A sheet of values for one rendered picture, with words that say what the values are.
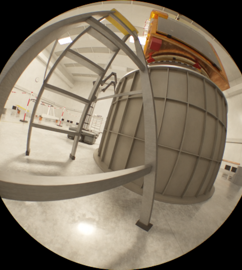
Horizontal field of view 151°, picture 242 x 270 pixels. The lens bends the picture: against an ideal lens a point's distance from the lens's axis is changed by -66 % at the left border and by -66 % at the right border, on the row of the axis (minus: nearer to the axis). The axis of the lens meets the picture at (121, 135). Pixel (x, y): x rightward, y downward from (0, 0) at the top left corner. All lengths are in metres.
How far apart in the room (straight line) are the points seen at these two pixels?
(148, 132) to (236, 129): 5.89
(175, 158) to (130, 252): 0.64
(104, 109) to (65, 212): 9.29
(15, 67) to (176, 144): 0.80
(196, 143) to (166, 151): 0.27
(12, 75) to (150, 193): 0.47
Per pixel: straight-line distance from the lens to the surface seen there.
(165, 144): 0.72
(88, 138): 2.00
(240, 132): 5.96
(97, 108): 9.65
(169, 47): 1.58
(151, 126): 0.35
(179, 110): 0.78
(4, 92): 0.16
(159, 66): 1.02
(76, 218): 0.47
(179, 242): 0.57
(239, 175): 3.00
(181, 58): 1.58
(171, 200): 0.78
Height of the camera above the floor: 0.40
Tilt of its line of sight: 1 degrees down
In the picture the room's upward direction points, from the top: 15 degrees clockwise
